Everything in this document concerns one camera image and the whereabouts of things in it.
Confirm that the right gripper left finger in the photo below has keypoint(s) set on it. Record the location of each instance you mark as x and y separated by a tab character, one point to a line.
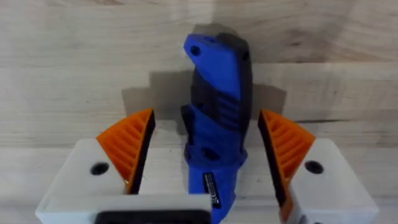
93	161

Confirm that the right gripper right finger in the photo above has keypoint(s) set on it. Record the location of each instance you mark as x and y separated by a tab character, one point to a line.
311	174

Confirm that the blue electric screwdriver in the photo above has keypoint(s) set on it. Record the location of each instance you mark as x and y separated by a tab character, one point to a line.
217	124

